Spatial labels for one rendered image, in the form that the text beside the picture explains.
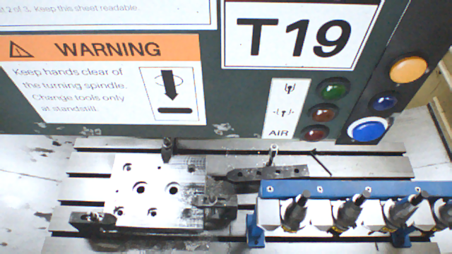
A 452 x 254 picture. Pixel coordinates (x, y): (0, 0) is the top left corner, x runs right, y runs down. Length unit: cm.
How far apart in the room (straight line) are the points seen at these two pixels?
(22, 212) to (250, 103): 128
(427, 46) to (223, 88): 15
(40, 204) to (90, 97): 120
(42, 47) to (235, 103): 15
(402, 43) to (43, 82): 27
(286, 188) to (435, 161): 82
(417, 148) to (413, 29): 120
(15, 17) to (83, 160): 97
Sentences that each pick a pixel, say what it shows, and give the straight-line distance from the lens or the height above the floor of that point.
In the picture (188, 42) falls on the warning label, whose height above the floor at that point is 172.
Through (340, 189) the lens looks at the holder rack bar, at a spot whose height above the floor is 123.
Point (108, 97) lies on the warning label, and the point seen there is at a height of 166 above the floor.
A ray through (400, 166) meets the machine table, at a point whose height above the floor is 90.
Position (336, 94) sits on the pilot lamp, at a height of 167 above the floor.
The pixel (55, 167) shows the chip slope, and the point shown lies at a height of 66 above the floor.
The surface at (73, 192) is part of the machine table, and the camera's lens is 115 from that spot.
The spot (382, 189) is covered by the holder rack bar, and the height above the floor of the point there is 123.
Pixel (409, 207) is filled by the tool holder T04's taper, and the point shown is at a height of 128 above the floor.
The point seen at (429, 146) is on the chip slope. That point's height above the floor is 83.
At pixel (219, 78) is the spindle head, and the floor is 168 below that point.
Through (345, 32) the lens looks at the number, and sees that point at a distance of 23.
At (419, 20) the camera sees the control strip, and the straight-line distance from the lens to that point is 24.
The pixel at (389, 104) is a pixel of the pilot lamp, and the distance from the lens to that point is 29.
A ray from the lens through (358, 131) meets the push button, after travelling 31.
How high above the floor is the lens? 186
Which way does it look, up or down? 56 degrees down
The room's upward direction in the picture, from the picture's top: straight up
